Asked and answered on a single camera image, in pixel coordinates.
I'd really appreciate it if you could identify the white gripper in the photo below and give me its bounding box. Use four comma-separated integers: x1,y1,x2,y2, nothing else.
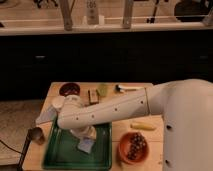
70,126,97,140

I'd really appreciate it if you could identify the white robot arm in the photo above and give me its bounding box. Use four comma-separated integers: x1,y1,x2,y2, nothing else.
57,79,213,171

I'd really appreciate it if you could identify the green plastic tray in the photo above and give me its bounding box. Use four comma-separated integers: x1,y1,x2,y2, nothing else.
42,121,112,171

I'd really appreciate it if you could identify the brown wooden block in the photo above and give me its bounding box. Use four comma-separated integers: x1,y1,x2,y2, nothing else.
88,90,98,103

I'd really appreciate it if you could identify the grey cloth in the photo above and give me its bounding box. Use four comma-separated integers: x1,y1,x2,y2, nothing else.
35,105,57,124

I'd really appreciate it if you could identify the white plate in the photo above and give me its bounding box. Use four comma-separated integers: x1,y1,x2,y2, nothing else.
51,96,65,109

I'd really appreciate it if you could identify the green cup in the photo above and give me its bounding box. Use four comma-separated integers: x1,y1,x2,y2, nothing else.
97,83,108,97

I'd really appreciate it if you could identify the orange bowl with grapes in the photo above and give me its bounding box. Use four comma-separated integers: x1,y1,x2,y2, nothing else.
118,132,149,165

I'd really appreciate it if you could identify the dark red bowl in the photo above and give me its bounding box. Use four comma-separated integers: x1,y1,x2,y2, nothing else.
59,83,80,96

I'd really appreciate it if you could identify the black cable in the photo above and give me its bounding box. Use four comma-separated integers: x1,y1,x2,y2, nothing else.
0,128,34,171

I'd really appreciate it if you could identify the wooden shelf post right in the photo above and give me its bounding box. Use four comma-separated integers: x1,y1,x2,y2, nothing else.
122,0,134,29

